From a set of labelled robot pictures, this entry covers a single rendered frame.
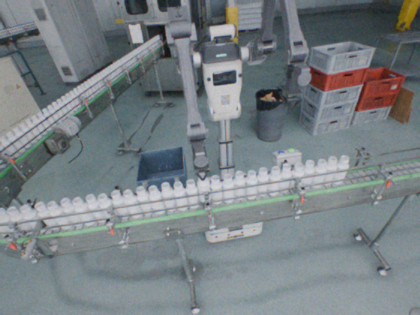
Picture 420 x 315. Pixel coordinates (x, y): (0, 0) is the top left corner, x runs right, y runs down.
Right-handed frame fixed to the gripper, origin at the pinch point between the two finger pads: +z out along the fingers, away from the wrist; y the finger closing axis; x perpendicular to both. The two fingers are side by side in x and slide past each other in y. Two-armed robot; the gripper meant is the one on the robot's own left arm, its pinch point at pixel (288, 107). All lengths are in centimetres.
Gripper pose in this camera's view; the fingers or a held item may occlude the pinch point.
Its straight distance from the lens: 115.8
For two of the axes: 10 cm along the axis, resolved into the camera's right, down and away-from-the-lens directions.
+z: 0.8, 7.7, 6.3
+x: -9.9, 1.4, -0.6
